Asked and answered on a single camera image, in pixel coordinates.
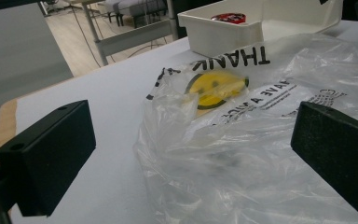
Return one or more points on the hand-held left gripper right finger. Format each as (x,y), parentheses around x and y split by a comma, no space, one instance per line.
(338,152)

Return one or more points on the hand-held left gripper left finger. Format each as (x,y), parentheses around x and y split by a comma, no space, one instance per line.
(46,161)

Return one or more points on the clear printed plastic bag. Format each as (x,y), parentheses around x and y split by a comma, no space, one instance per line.
(248,155)

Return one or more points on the white plastic bin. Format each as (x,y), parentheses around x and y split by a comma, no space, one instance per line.
(217,35)

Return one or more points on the grey cabinet panel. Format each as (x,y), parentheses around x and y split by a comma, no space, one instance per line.
(15,62)

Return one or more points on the grey sofa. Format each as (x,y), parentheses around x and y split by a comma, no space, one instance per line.
(133,9)

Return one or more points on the white metal desk frame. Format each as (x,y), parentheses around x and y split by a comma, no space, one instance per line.
(130,37)

